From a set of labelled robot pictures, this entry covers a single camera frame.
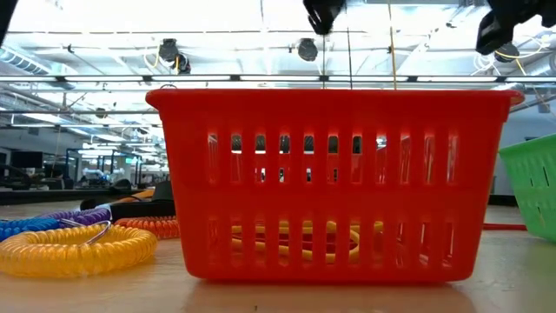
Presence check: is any red plastic basket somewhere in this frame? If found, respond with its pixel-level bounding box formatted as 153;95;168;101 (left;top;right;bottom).
145;89;526;283

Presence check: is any yellow rubber band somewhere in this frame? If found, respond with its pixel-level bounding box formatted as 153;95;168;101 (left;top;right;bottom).
229;219;386;265

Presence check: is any black ceiling fixture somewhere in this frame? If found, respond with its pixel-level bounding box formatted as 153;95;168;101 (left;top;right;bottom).
158;37;180;62
297;37;319;62
175;52;192;75
494;41;520;63

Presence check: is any green plastic basket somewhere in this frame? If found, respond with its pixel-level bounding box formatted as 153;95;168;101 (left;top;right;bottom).
498;133;556;243

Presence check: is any orange coil wristband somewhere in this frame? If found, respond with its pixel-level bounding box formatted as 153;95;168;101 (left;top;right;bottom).
111;216;182;240

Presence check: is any purple coil wristband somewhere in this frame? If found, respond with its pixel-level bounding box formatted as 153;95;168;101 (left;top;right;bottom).
34;207;112;227

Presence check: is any black monitor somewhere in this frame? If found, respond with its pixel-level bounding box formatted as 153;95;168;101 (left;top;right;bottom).
10;150;44;170

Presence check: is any yellow coil wristband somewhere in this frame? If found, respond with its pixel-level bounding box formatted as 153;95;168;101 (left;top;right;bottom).
0;223;159;278

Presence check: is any blue coil wristband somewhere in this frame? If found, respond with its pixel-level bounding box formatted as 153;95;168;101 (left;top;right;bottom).
0;216;73;243

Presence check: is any black hanging cable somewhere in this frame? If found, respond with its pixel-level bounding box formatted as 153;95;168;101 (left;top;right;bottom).
346;25;352;90

